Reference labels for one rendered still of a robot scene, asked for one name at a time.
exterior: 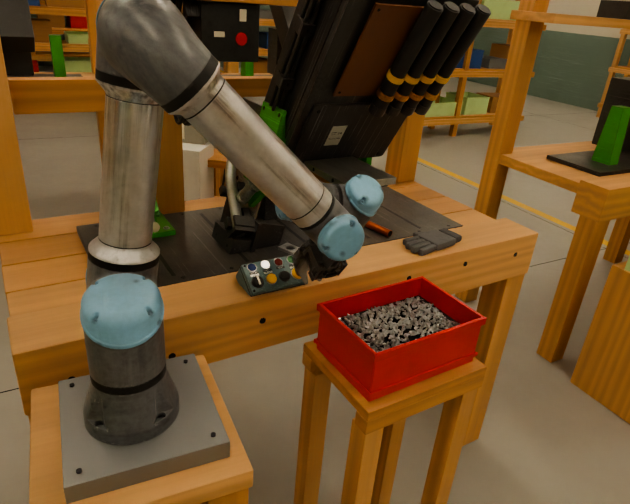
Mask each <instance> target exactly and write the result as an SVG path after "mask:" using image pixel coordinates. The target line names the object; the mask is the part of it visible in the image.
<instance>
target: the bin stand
mask: <svg viewBox="0 0 630 504"><path fill-rule="evenodd" d="M302 363H303V365H304V366H305V372H304V384H303V396H302V408H301V420H300V432H299V444H298V456H297V468H296V479H295V491H294V503H293V504H318V495H319V486H320V477H321V468H322V459H323V450H324V442H325V433H326V424H327V415H328V406H329V397H330V388H331V382H332V383H333V384H334V386H335V387H336V388H337V389H338V390H339V391H340V392H341V393H342V394H343V395H344V397H345V398H346V399H347V400H348V401H349V402H350V403H351V404H352V405H353V407H354V408H355V409H356V410H357V411H356V416H355V418H353V419H352V425H351V432H350V439H349V447H348V454H347V461H346V468H345V475H344V482H343V489H342V497H341V504H389V503H390V498H391V493H392V488H393V483H394V478H395V473H396V468H397V463H398V458H399V452H400V447H401V442H402V437H403V432H404V427H405V422H406V418H408V417H410V416H413V415H415V414H417V413H420V412H422V411H424V410H427V409H429V408H432V407H434V406H436V405H439V404H441V403H444V405H443V409H442V413H441V417H440V422H439V426H438V430H437V434H436V439H435V443H434V447H433V451H432V456H431V460H430V464H429V468H428V473H427V477H426V481H425V485H424V490H423V494H422V498H421V502H420V504H447V502H448V498H449V494H450V491H451V487H452V483H453V479H454V476H455V472H456V468H457V464H458V461H459V457H460V453H461V449H462V446H463V442H464V438H465V435H466V431H467V427H468V423H469V420H470V416H471V412H472V408H473V405H474V401H475V397H476V393H477V390H478V388H480V387H481V386H482V384H483V380H484V377H485V373H486V369H487V366H486V365H484V364H483V363H482V362H480V361H479V360H478V359H476V358H475V357H473V360H472V361H471V362H469V363H466V364H464V365H461V366H459V367H456V368H454V369H451V370H449V371H446V372H443V373H441V374H438V375H436V376H433V377H431V378H428V379H426V380H423V381H421V382H418V383H416V384H413V385H411V386H408V387H405V388H403V389H400V390H398V391H395V392H393V393H390V394H388V395H385V396H383V397H380V398H378V399H375V400H373V401H370V402H369V401H367V400H366V399H365V398H364V397H363V396H362V395H361V394H360V392H359V391H358V390H357V389H356V388H355V387H354V386H353V385H352V384H351V383H350V382H349V381H348V380H347V379H346V378H345V377H344V376H343V375H342V374H341V373H340V372H339V371H338V370H337V369H336V368H335V367H334V366H333V365H332V364H331V363H330V362H329V360H328V359H327V358H326V357H325V356H324V355H323V354H322V353H321V352H320V351H319V350H318V349H317V344H316V343H314V340H313V341H309V342H306V343H304V346H303V359H302Z"/></svg>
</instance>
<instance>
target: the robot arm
mask: <svg viewBox="0 0 630 504"><path fill-rule="evenodd" d="M96 30H97V43H96V67H95V80H96V81H97V82H98V83H99V85H100V86H101V87H102V88H103V89H104V91H105V113H104V133H103V153H102V173H101V193H100V214H99V234H98V236H97V237H96V238H95V239H93V240H92V241H91V242H90V243H89V245H88V258H87V269H86V291H85V292H84V294H83V296H82V299H81V308H80V321H81V325H82V328H83V331H84V338H85V345H86V353H87V360H88V367H89V373H90V384H89V388H88V392H87V395H86V399H85V402H84V406H83V416H84V423H85V427H86V429H87V431H88V432H89V434H90V435H91V436H92V437H94V438H95V439H97V440H98V441H101V442H103V443H106V444H111V445H133V444H138V443H142V442H145V441H148V440H150V439H153V438H155V437H157V436H158V435H160V434H161V433H163V432H164V431H166V430H167V429H168V428H169V427H170V426H171V425H172V424H173V422H174V421H175V419H176V417H177V415H178V412H179V394H178V390H177V388H176V386H175V384H174V382H173V380H172V378H171V376H170V374H169V372H168V370H167V368H166V354H165V337H164V320H163V317H164V303H163V299H162V297H161V293H160V290H159V288H158V287H157V277H158V267H159V256H160V248H159V246H158V245H157V244H156V243H155V242H154V241H153V240H152V234H153V223H154V212H155V202H156V191H157V180H158V170H159V159H160V148H161V137H162V127H163V116H164V110H165V111H166V112H167V113H168V114H170V115H182V116H183V117H184V118H185V119H186V120H187V121H188V122H189V123H190V124H191V125H192V126H193V127H194V128H195V129H196V130H197V131H198V132H199V133H201V134H202V135H203V136H204V137H205V138H206V139H207V140H208V141H209V142H210V143H211V144H212V145H213V146H214V147H215V148H216V149H217V150H218V151H219V152H220V153H222V154H223V155H224V156H225V157H226V158H227V159H228V160H229V161H230V162H231V163H232V164H233V165H234V166H235V167H236V168H237V169H238V170H239V171H240V172H241V173H243V174H244V175H245V176H246V177H247V178H248V179H249V180H250V181H251V182H252V183H253V184H254V185H255V186H256V187H257V188H258V189H259V190H260V191H261V192H262V193H263V194H265V195H266V196H267V197H268V198H269V199H270V200H271V201H272V202H273V203H274V204H275V210H276V214H277V216H278V217H279V218H280V219H281V220H287V221H290V222H293V223H294V224H295V225H296V226H297V227H299V228H300V229H301V230H302V231H303V232H304V233H305V234H306V235H307V236H308V237H309V238H310V239H308V240H306V241H305V242H304V243H303V244H302V245H301V247H300V248H298V250H297V251H296V252H295V253H294V255H293V263H294V269H295V272H296V274H297V275H298V276H300V277H301V279H302V280H303V282H304V283H305V284H308V274H309V276H310V279H311V281H312V282H313V281H314V280H317V281H319V282H320V281H321V280H322V278H330V277H334V276H336V275H337V276H339V275H340V273H341V272H342V271H343V270H344V269H345V268H346V266H347V265H348V263H347V261H346V260H347V259H350V258H352V257H353V256H354V255H356V254H357V253H358V252H359V250H360V249H361V247H362V245H363V243H364V237H365V235H364V230H363V227H364V226H365V225H366V223H367V222H368V221H369V220H370V219H371V217H372V216H374V215H375V214H376V212H377V210H378V208H379V207H380V205H381V203H382V202H383V198H384V193H383V190H382V187H381V186H380V184H379V183H378V182H377V181H376V180H375V179H374V178H372V177H370V176H368V175H364V174H358V175H356V176H353V177H352V178H351V179H350V180H348V181H347V183H346V184H331V183H322V182H320V181H319V180H318V179H317V178H316V177H315V176H314V175H313V173H312V172H311V171H310V170H309V169H308V168H307V167H306V166H305V165H304V164H303V163H302V162H301V161H300V159H299V158H298V157H297V156H296V155H295V154H294V153H293V152H292V151H291V150H290V149H289V148H288V147H287V146H286V144H285V143H284V142H283V141H282V140H281V139H280V138H279V137H278V136H277V135H276V134H275V133H274V132H273V131H272V129H271V128H270V127H269V126H268V125H267V124H266V123H265V122H264V121H263V120H262V119H261V118H260V117H259V115H258V114H257V113H256V112H255V111H254V110H253V109H252V108H251V107H250V106H249V105H248V104H247V103H246V102H245V100H244V99H243V98H242V97H241V96H240V95H239V94H238V93H237V92H236V91H235V90H234V89H233V88H232V87H231V85H230V84H229V83H228V82H227V81H226V80H225V79H224V78H223V77H222V76H221V75H220V63H219V61H218V60H217V59H216V58H215V57H214V56H213V55H212V54H211V53H210V51H209V50H208V49H207V48H206V47H205V45H204V44H203V43H202V42H201V40H200V39H199V38H198V36H197V35H196V34H195V32H194V31H193V29H192V28H191V27H190V25H189V24H188V22H187V21H186V19H185V18H184V16H183V15H182V13H181V12H180V10H179V9H178V8H177V7H176V5H175V4H174V3H173V2H172V1H171V0H103V1H102V3H101V4H100V6H99V9H98V11H97V16H96ZM309 270H310V271H309ZM308 271H309V272H308ZM307 272H308V274H307Z"/></svg>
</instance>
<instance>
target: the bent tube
mask: <svg viewBox="0 0 630 504"><path fill-rule="evenodd" d="M225 184H226V190H227V196H228V202H229V208H230V214H231V221H232V227H234V222H233V215H241V216H242V212H241V206H240V203H238V202H237V200H236V194H237V193H238V189H237V183H236V167H235V166H234V165H233V164H232V163H231V162H230V161H229V160H228V159H227V161H226V167H225Z"/></svg>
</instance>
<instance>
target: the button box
mask: <svg viewBox="0 0 630 504"><path fill-rule="evenodd" d="M287 258H288V256H284V257H279V259H281V260H282V265H280V266H278V265H276V264H275V259H277V258H273V259H268V260H263V261H267V262H268V263H269V267H268V268H264V267H262V265H261V263H262V262H263V261H258V262H253V263H252V264H254V265H255V266H256V270H254V271H250V270H249V269H248V265H249V264H251V263H248V264H243V265H241V267H240V269H239V271H238V272H237V274H236V278H237V281H238V283H239V284H240V286H241V287H242V288H243V289H244V290H245V291H246V292H247V293H248V294H249V295H250V296H251V297H252V296H257V295H261V294H265V293H270V292H274V291H279V290H283V289H287V288H292V287H296V286H300V285H305V283H304V282H303V280H302V279H301V278H300V279H297V278H295V277H293V275H292V270H293V269H294V263H290V262H289V261H288V260H287ZM282 271H287V272H289V274H290V278H289V279H288V280H286V281H284V280H282V279H281V278H280V273H281V272H282ZM271 273H272V274H275V275H276V277H277V280H276V282H275V283H269V282H268V281H267V279H266V278H267V276H268V274H271ZM255 276H260V277H262V278H263V280H264V283H263V285H262V286H261V287H256V286H255V285H254V284H253V282H252V280H253V278H254V277H255Z"/></svg>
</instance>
